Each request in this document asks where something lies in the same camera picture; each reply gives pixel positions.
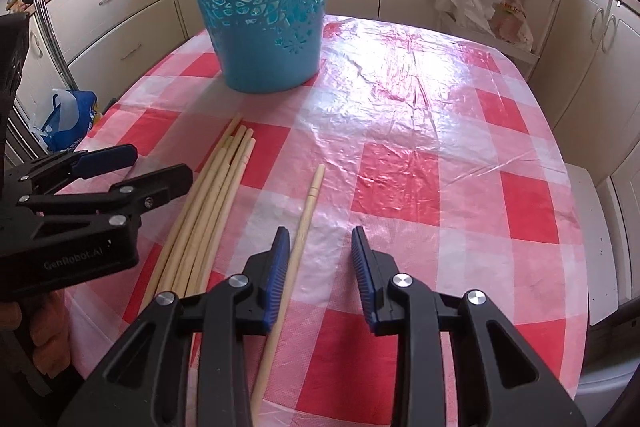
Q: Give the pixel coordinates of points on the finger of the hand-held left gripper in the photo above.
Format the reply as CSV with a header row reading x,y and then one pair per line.
x,y
105,159
160,187

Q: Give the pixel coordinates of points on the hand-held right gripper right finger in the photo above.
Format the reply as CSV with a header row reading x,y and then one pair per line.
x,y
361,277

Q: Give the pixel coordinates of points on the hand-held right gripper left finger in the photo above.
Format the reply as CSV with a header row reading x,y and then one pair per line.
x,y
280,277

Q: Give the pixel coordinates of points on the bundle of wooden chopsticks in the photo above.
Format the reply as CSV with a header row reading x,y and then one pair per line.
x,y
220,187

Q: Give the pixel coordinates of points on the pale wooden chopstick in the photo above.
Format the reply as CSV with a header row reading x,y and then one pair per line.
x,y
312,202

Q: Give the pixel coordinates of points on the teal cut-out plastic basket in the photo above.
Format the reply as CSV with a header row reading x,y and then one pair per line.
x,y
260,37

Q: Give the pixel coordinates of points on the person's left hand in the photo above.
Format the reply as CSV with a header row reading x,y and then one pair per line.
x,y
47,332

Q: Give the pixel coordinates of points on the blue plastic bag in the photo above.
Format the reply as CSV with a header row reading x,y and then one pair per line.
x,y
70,117

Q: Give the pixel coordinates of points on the cream drawer cabinet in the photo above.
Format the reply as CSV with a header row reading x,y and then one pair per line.
x,y
115,17

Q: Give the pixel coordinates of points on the red checked plastic tablecloth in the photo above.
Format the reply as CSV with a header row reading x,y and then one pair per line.
x,y
425,132

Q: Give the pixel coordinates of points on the white plastic bag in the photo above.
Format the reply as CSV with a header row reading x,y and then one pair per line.
x,y
467,2

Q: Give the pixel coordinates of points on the orange printed plastic bag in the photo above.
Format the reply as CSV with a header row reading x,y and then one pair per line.
x,y
515,19

